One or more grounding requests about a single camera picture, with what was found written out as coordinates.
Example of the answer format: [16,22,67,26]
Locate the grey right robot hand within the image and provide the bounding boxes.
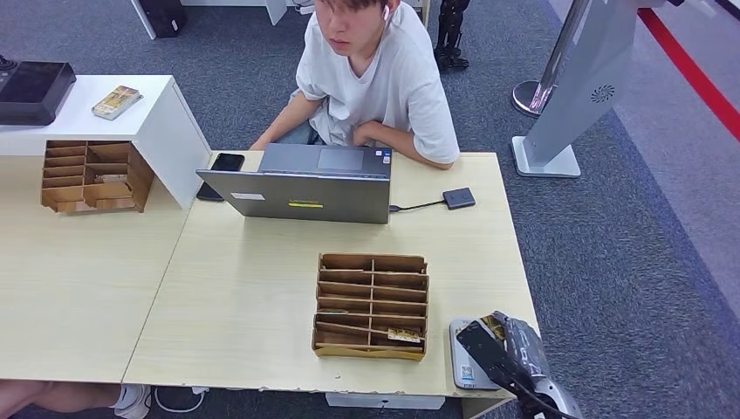
[492,311,551,386]

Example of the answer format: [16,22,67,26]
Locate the person's left hand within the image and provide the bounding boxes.
[353,120,383,147]

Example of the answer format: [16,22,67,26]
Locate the cardboard organizer two slot columns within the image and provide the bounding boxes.
[312,253,430,364]

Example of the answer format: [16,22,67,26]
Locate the person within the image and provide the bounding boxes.
[250,0,462,170]

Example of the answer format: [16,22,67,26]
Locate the pale grey card reader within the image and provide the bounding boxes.
[449,316,504,391]

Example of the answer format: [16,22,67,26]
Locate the grey laptop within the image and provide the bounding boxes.
[195,143,394,225]

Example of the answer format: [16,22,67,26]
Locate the small black external drive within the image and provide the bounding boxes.
[442,187,477,210]

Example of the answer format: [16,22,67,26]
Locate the black robot legs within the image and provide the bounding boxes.
[433,0,470,72]

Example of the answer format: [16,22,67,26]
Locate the black smartphone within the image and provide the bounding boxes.
[195,152,246,203]

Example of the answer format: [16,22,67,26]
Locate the white box under desk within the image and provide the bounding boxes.
[325,393,446,410]

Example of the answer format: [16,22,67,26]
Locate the white desk riser shelf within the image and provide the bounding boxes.
[0,73,213,210]

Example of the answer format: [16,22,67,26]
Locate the silver kiosk stand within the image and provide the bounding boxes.
[511,0,689,178]

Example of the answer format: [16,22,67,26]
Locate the cardboard organizer with wide compartments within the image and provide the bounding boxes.
[40,140,155,214]

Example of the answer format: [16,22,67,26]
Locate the black box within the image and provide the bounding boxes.
[138,0,188,38]

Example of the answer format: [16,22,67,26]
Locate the stack of hotel cards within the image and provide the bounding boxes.
[91,85,143,120]

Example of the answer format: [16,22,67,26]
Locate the black tray device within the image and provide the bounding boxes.
[0,59,77,127]

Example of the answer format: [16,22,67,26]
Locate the white sneaker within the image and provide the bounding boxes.
[113,384,153,419]

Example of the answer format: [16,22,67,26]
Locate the bystander's bare leg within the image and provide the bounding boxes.
[0,380,122,419]

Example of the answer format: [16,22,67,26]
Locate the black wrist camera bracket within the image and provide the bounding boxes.
[455,319,522,400]

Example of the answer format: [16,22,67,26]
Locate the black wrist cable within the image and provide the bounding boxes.
[491,369,579,419]

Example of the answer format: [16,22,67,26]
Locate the thin black drive cable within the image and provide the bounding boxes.
[390,199,448,213]

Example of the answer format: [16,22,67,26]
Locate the chrome stanchion post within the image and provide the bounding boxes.
[511,0,593,119]

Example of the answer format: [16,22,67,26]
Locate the white floor cable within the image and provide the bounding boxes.
[154,386,210,414]

